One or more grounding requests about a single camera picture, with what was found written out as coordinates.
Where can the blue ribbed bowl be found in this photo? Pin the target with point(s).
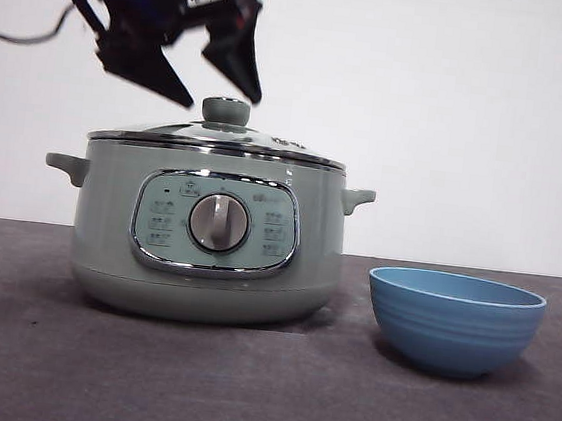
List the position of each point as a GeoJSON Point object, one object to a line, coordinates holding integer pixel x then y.
{"type": "Point", "coordinates": [454, 334]}

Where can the glass lid with green knob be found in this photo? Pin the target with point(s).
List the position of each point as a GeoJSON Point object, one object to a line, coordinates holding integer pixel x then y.
{"type": "Point", "coordinates": [225, 111]}

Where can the pale green electric steamer pot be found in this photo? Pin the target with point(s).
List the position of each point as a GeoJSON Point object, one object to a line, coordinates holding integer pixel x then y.
{"type": "Point", "coordinates": [108, 232]}

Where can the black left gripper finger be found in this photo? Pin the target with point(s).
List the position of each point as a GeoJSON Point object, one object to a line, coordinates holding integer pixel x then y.
{"type": "Point", "coordinates": [235, 50]}
{"type": "Point", "coordinates": [140, 65]}

